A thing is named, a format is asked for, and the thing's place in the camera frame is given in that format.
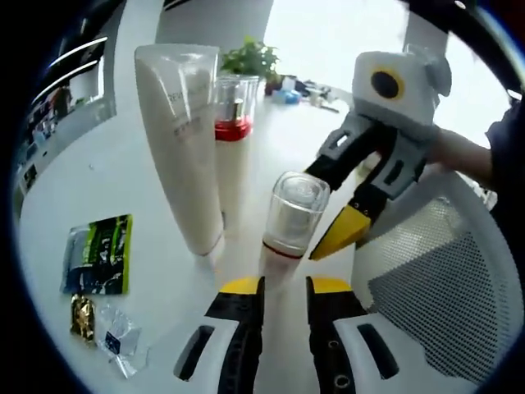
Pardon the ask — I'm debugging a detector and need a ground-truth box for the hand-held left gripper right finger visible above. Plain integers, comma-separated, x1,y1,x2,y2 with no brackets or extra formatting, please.
305,275,436,394

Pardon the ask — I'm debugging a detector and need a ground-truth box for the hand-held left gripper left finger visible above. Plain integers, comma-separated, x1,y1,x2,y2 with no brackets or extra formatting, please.
162,275,266,394

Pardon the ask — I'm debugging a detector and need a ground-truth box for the small white skincare bottle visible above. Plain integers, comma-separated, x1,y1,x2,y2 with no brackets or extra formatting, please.
259,171,331,288

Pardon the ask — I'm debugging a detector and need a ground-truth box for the clear skincare sachet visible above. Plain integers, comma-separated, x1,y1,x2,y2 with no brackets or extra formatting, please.
95,302,144,379

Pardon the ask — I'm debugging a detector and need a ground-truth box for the white skincare bottle red ring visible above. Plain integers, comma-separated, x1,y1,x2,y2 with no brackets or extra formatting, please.
212,75,260,241

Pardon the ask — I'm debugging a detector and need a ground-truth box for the green black skincare sachet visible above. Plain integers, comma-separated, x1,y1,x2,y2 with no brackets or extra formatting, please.
60,213,135,296

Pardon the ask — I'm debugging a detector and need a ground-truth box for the gold skincare sachet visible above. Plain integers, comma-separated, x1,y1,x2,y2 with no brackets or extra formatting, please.
68,292,98,345

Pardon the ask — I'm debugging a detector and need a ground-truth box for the large white skincare tube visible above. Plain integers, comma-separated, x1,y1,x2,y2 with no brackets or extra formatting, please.
134,44,226,258

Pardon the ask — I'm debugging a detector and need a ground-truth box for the person's right hand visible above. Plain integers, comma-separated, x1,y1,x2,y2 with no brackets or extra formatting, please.
426,129,495,181

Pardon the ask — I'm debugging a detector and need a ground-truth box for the blue tissue pack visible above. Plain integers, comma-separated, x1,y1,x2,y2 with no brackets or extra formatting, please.
272,87,304,107

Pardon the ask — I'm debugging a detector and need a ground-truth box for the small plant red pot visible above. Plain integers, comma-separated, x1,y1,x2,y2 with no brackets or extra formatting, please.
263,70,285,99

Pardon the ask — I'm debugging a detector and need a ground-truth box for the green plant white pot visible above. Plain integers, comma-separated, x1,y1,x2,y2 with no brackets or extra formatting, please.
220,35,281,83

